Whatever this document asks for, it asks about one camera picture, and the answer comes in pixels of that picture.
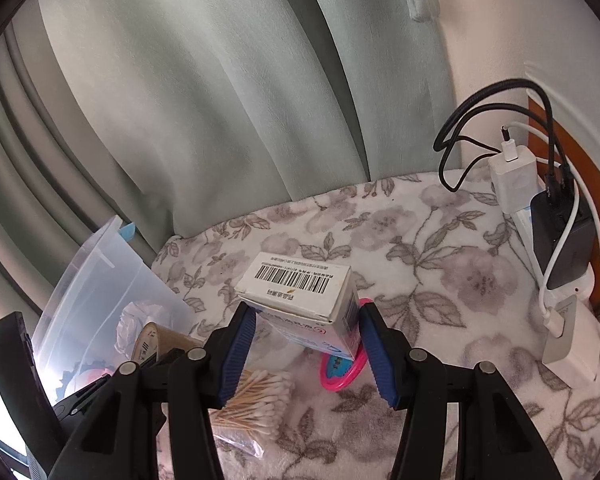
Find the bag of cotton swabs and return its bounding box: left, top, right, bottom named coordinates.
left=207, top=370, right=296, bottom=461

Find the brown tape roll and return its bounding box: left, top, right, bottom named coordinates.
left=131, top=321, right=206, bottom=366

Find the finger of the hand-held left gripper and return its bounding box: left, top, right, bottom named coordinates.
left=0, top=311, right=66, bottom=461
left=54, top=376, right=112, bottom=425

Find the white charging cable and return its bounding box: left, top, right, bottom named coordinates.
left=505, top=87, right=600, bottom=341

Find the white charger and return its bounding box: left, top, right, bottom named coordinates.
left=489, top=145, right=543, bottom=213
left=541, top=295, right=600, bottom=390

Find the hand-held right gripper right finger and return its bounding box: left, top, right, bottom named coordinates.
left=357, top=302, right=563, bottom=480

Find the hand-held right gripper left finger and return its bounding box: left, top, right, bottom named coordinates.
left=47, top=304, right=258, bottom=480

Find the black charging cable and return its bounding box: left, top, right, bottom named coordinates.
left=432, top=78, right=571, bottom=196
left=437, top=102, right=556, bottom=196

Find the white medicine box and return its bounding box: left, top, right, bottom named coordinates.
left=235, top=251, right=363, bottom=361

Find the floral fleece blanket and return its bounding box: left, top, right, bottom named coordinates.
left=150, top=172, right=600, bottom=480

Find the pale green curtain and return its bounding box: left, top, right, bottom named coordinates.
left=0, top=0, right=456, bottom=361

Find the clear plastic storage box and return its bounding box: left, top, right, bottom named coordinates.
left=30, top=215, right=208, bottom=406

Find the pink round compact mirror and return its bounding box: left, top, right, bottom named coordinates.
left=320, top=297, right=370, bottom=391

